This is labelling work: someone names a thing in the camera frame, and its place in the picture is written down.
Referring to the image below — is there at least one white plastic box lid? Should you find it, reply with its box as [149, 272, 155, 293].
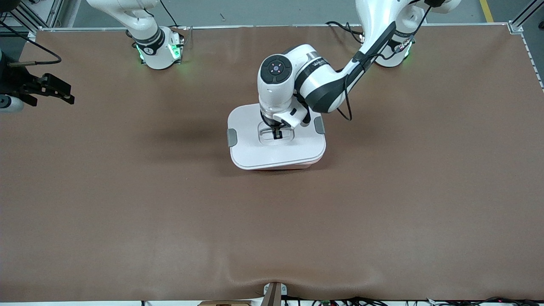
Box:
[227, 104, 327, 170]

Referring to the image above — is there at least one white storage box base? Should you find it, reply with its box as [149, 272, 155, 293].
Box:
[251, 158, 324, 171]

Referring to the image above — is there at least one large table cover mat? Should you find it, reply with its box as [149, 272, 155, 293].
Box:
[0, 25, 544, 303]

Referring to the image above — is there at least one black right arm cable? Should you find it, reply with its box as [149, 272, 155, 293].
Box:
[0, 20, 62, 68]

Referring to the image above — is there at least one aluminium frame post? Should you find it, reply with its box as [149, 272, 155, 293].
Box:
[508, 0, 544, 92]
[0, 0, 64, 43]

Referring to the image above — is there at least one black left base cable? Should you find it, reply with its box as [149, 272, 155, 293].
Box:
[325, 20, 365, 45]

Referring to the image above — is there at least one black base cable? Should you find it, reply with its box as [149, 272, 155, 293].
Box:
[325, 20, 365, 45]
[159, 0, 181, 28]

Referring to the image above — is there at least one black right base cable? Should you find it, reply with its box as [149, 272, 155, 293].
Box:
[159, 0, 181, 28]

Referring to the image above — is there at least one metal table edge bracket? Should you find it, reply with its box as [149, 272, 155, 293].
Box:
[263, 282, 287, 306]

